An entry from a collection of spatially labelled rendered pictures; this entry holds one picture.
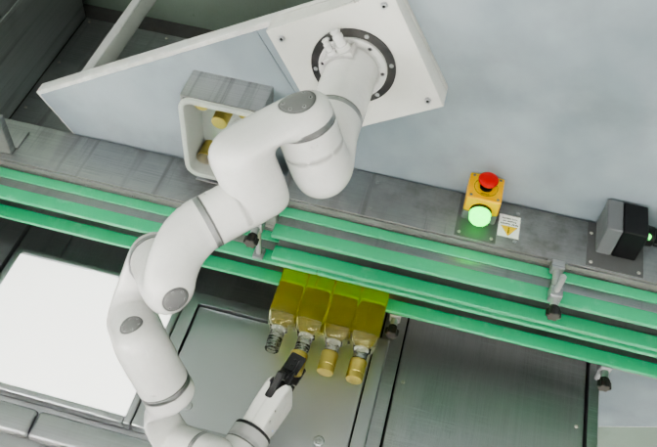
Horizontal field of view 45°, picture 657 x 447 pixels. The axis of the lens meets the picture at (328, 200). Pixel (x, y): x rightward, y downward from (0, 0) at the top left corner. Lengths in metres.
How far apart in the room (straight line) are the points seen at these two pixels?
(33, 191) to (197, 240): 0.77
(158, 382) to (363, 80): 0.59
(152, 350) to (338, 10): 0.64
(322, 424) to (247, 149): 0.74
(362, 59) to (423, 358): 0.74
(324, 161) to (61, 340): 0.86
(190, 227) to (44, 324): 0.76
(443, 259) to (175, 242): 0.64
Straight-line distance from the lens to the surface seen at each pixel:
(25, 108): 2.37
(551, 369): 1.88
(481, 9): 1.40
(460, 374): 1.82
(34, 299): 1.91
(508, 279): 1.61
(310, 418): 1.69
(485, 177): 1.60
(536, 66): 1.46
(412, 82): 1.45
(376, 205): 1.64
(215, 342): 1.78
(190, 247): 1.17
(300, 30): 1.43
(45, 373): 1.80
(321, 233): 1.61
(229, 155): 1.14
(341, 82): 1.33
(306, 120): 1.15
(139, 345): 1.24
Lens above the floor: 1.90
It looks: 39 degrees down
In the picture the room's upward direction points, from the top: 161 degrees counter-clockwise
